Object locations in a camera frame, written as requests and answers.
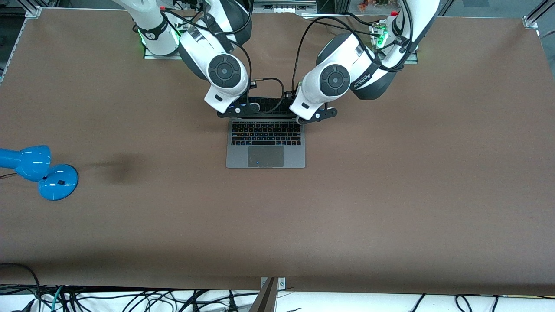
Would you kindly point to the grey laptop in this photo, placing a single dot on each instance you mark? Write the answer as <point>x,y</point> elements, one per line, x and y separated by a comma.
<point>265,156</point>

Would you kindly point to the silver clamp bracket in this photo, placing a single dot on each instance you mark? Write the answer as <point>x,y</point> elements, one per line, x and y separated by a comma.
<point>281,284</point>

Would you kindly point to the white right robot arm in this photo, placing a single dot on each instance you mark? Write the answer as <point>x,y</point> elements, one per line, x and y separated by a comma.
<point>224,70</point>

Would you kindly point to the grey power strip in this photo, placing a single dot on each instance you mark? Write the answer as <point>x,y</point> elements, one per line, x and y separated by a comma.
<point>284,6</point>

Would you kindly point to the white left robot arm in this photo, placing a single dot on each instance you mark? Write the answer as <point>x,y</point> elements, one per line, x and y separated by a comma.
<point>334,80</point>

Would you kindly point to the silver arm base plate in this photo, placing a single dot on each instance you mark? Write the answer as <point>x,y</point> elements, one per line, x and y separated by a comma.
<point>149,56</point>
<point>412,59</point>

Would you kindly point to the blue desk lamp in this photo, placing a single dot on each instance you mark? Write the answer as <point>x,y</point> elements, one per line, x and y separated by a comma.
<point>56,184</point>

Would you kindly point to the aluminium frame corner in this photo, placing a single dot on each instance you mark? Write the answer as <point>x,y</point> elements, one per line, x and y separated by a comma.
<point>34,11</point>
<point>537,15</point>

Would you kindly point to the orange plastic item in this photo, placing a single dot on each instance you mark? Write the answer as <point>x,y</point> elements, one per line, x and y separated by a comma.
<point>363,4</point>

